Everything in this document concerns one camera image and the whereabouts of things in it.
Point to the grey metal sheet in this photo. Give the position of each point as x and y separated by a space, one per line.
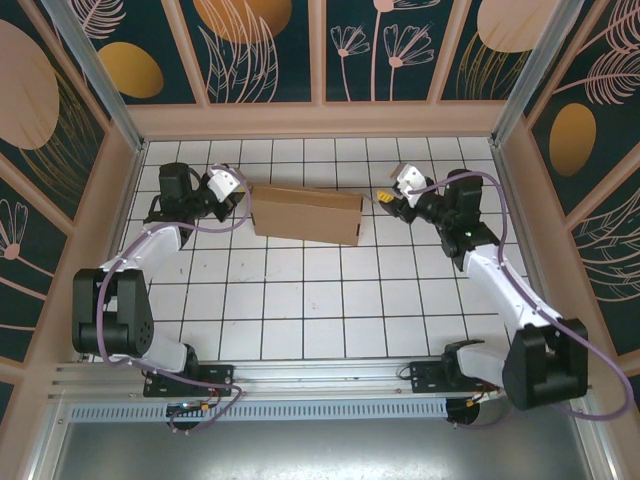
320 450

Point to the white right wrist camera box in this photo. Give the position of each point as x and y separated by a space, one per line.
412 180

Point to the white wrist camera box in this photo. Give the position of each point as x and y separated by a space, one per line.
412 180
224 182

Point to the aluminium mounting rail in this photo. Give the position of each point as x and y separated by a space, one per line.
320 375

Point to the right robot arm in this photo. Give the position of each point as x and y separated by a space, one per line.
545 365

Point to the aluminium frame post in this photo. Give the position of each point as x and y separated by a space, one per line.
530 70
96 70

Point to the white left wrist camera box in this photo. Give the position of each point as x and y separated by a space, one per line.
224 182

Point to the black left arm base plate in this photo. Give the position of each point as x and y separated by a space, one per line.
220 375

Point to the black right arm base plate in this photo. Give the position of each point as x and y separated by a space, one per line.
425 377

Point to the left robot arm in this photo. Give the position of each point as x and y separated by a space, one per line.
110 315

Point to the brown cardboard box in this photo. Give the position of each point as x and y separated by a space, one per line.
305 215

